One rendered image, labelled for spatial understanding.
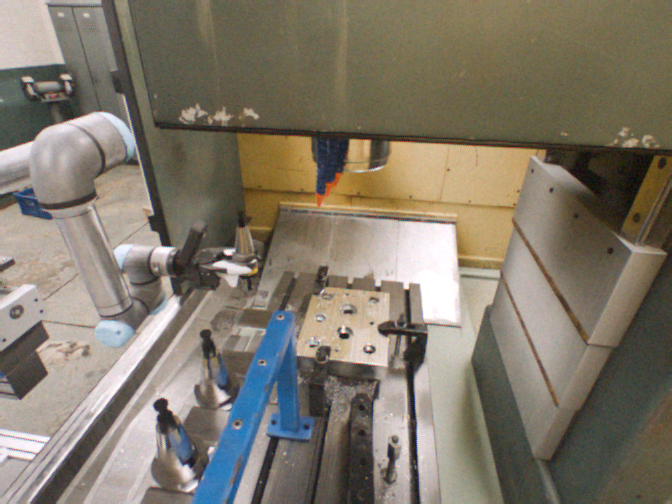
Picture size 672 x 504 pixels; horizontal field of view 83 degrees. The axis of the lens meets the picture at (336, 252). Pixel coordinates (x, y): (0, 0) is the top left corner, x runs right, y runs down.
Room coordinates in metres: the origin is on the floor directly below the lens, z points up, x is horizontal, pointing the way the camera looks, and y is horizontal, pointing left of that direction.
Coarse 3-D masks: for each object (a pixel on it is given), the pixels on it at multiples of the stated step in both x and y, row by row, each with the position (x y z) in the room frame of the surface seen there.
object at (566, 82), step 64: (192, 0) 0.44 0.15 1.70; (256, 0) 0.43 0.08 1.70; (320, 0) 0.43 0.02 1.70; (384, 0) 0.42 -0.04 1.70; (448, 0) 0.41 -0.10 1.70; (512, 0) 0.40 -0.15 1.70; (576, 0) 0.40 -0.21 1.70; (640, 0) 0.39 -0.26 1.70; (192, 64) 0.44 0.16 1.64; (256, 64) 0.44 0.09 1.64; (320, 64) 0.43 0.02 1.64; (384, 64) 0.42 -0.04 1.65; (448, 64) 0.41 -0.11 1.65; (512, 64) 0.40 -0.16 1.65; (576, 64) 0.40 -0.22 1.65; (640, 64) 0.39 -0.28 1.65; (192, 128) 0.45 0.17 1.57; (256, 128) 0.44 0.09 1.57; (320, 128) 0.43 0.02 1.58; (384, 128) 0.42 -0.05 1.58; (448, 128) 0.41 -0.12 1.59; (512, 128) 0.40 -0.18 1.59; (576, 128) 0.39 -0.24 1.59; (640, 128) 0.39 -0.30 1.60
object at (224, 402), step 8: (232, 376) 0.39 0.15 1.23; (232, 384) 0.37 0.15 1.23; (200, 392) 0.36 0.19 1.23; (232, 392) 0.37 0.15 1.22; (200, 400) 0.35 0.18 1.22; (208, 400) 0.35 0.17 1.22; (216, 400) 0.35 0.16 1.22; (224, 400) 0.35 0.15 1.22; (232, 400) 0.36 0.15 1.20; (208, 408) 0.34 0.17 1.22; (216, 408) 0.34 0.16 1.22; (224, 408) 0.35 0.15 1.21
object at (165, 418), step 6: (156, 402) 0.26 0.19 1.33; (162, 402) 0.26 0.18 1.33; (168, 402) 0.27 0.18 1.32; (156, 408) 0.26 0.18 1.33; (162, 408) 0.26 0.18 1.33; (162, 414) 0.26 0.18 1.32; (168, 414) 0.26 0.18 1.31; (162, 420) 0.26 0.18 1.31; (168, 420) 0.26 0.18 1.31; (174, 420) 0.26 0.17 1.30; (162, 426) 0.25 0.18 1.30; (168, 426) 0.25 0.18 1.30
